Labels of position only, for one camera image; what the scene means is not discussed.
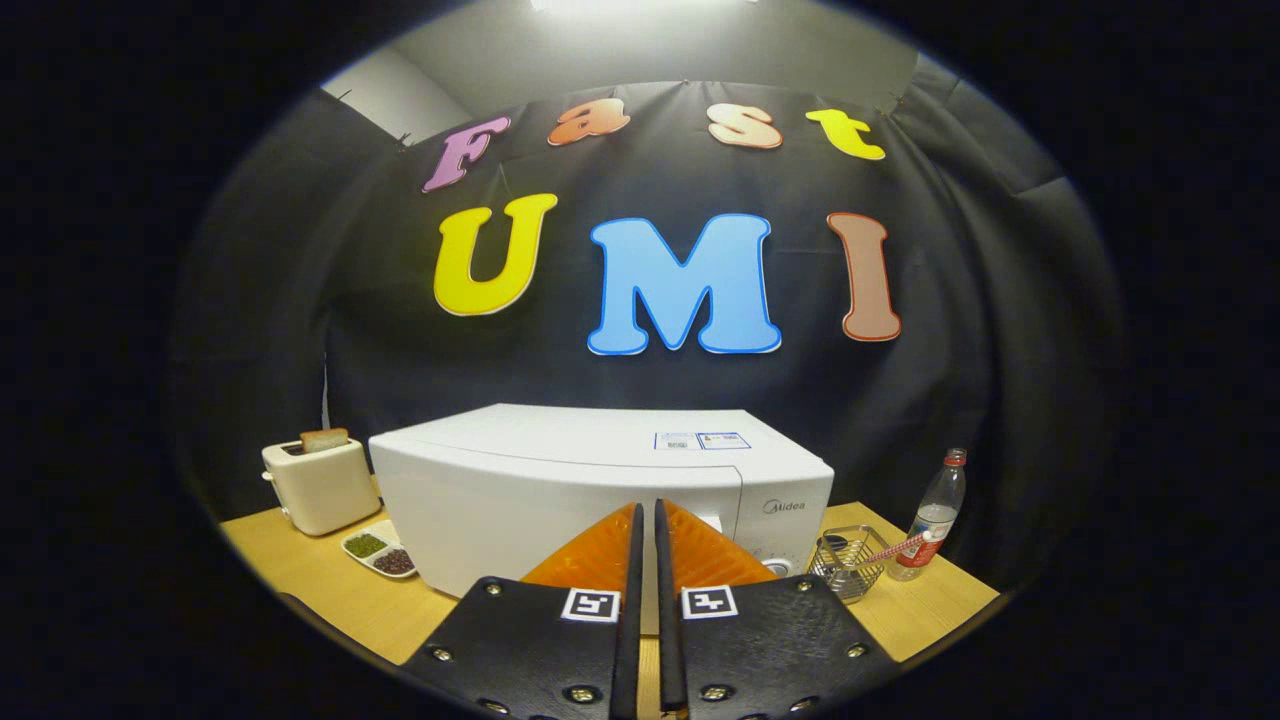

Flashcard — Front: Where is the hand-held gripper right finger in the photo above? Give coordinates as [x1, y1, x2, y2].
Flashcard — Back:
[655, 498, 901, 720]

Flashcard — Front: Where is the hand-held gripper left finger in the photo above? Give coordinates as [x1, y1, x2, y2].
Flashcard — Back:
[398, 500, 644, 720]

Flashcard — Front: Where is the white microwave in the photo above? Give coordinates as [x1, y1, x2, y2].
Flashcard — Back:
[368, 403, 836, 636]

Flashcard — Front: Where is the metal mesh utensil holder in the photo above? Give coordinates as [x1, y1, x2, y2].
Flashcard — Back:
[806, 526, 891, 604]

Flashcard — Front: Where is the red striped straw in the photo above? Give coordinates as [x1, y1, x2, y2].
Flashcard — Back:
[862, 528, 946, 567]

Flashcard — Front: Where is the white divided bean dish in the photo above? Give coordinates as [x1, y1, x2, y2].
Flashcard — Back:
[341, 519, 419, 580]

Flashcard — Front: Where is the clear plastic water bottle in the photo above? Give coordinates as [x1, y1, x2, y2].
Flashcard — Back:
[890, 448, 968, 582]

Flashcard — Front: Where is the cream toaster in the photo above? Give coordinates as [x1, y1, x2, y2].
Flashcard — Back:
[262, 437, 382, 537]

